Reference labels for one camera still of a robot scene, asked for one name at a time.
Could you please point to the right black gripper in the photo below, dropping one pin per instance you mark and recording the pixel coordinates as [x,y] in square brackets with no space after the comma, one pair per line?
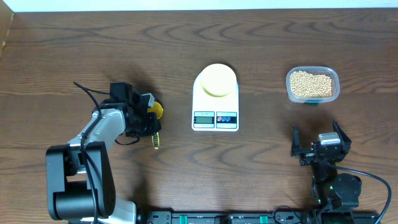
[306,157]

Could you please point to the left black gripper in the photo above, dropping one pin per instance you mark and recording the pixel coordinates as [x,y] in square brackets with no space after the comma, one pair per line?
[152,126]

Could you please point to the yellow measuring scoop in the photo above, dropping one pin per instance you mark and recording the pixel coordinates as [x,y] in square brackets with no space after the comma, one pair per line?
[156,110]

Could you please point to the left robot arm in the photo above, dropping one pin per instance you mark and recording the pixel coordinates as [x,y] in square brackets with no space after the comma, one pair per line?
[80,184]

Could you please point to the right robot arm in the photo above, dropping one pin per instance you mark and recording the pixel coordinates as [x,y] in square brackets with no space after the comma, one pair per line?
[337,194]

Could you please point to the white digital kitchen scale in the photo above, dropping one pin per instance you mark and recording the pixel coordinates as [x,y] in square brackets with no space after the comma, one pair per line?
[217,114]

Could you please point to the pale yellow bowl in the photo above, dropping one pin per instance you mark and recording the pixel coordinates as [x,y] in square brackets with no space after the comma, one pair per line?
[218,80]

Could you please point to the clear plastic container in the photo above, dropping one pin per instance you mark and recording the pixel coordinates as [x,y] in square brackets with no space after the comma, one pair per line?
[316,71]

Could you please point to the soybeans in container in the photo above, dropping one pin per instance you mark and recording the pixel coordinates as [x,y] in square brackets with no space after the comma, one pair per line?
[308,85]

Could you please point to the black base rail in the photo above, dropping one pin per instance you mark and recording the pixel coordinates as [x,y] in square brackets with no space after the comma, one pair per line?
[279,216]

